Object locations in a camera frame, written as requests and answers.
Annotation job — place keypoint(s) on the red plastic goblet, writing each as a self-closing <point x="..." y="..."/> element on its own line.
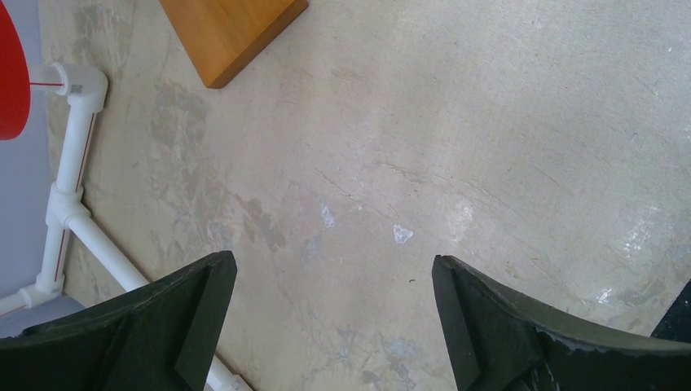
<point x="15" y="86"/>

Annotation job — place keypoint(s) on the white pvc pipe frame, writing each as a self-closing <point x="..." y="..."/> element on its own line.
<point x="85" y="89"/>

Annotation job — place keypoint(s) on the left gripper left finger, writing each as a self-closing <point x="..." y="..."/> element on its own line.
<point x="161" y="336"/>

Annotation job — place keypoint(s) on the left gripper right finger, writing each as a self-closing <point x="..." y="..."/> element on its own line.
<point x="500" y="339"/>

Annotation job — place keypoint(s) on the gold wire wine glass rack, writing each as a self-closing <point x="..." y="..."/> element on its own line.
<point x="222" y="37"/>

